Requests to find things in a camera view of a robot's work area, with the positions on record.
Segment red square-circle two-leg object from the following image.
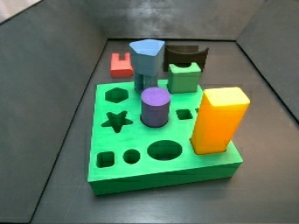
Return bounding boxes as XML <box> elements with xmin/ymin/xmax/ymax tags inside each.
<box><xmin>110</xmin><ymin>52</ymin><xmax>134</xmax><ymax>78</ymax></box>

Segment green notched square block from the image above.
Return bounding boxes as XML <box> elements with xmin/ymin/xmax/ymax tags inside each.
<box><xmin>167</xmin><ymin>62</ymin><xmax>202</xmax><ymax>94</ymax></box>

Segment green shape-sorter fixture base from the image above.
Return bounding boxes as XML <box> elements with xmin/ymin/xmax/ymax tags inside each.
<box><xmin>88</xmin><ymin>82</ymin><xmax>243</xmax><ymax>195</ymax></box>

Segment orange-yellow square prism block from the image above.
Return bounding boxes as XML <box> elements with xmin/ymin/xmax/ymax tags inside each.
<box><xmin>191</xmin><ymin>87</ymin><xmax>250</xmax><ymax>155</ymax></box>

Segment black curved regrasp stand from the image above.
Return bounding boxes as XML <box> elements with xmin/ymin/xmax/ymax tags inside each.
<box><xmin>163</xmin><ymin>45</ymin><xmax>210</xmax><ymax>72</ymax></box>

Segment purple cylinder block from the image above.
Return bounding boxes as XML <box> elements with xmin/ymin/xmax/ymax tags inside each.
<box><xmin>142</xmin><ymin>87</ymin><xmax>171</xmax><ymax>128</ymax></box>

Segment blue pentagon two-leg block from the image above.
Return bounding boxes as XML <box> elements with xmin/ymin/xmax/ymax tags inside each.
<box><xmin>130</xmin><ymin>39</ymin><xmax>164</xmax><ymax>93</ymax></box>

